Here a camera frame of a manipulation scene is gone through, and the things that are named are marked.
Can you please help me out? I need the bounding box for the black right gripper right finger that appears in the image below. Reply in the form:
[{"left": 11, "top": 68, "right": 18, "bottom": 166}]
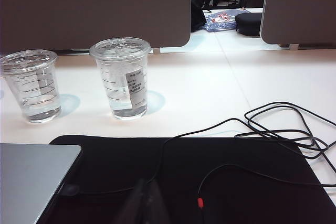
[{"left": 146, "top": 181, "right": 171, "bottom": 224}]

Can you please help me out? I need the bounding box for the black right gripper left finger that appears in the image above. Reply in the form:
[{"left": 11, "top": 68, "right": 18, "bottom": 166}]
[{"left": 119, "top": 178, "right": 146, "bottom": 224}]

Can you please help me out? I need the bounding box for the clear plastic cup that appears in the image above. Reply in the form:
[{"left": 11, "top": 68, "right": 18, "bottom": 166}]
[
  {"left": 0, "top": 49, "right": 62, "bottom": 124},
  {"left": 89, "top": 37, "right": 152, "bottom": 121}
]

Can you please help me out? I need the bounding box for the silver Dell laptop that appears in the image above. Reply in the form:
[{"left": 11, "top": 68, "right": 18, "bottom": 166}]
[{"left": 0, "top": 143, "right": 82, "bottom": 224}]

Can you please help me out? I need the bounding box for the clear plastic cup, printed sticker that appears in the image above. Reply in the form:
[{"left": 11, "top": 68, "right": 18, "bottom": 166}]
[{"left": 89, "top": 37, "right": 152, "bottom": 121}]

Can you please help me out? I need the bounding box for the black desk mat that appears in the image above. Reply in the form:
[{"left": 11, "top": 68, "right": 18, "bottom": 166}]
[{"left": 36, "top": 134, "right": 336, "bottom": 224}]

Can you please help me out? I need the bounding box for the blue plastic bag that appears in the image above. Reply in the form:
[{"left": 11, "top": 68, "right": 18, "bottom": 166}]
[{"left": 204, "top": 8, "right": 250, "bottom": 33}]

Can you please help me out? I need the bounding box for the black bag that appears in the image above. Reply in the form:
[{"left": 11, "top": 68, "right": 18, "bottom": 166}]
[{"left": 190, "top": 0, "right": 208, "bottom": 33}]

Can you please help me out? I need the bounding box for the black round cushion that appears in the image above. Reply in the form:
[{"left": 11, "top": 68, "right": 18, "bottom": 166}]
[{"left": 234, "top": 12, "right": 263, "bottom": 37}]

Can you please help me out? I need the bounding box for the black cable with red plug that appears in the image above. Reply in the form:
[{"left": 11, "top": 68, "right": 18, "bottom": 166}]
[{"left": 196, "top": 163, "right": 336, "bottom": 224}]

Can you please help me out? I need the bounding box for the black laptop charger cable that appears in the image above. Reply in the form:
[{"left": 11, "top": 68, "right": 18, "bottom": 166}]
[{"left": 59, "top": 102, "right": 336, "bottom": 198}]

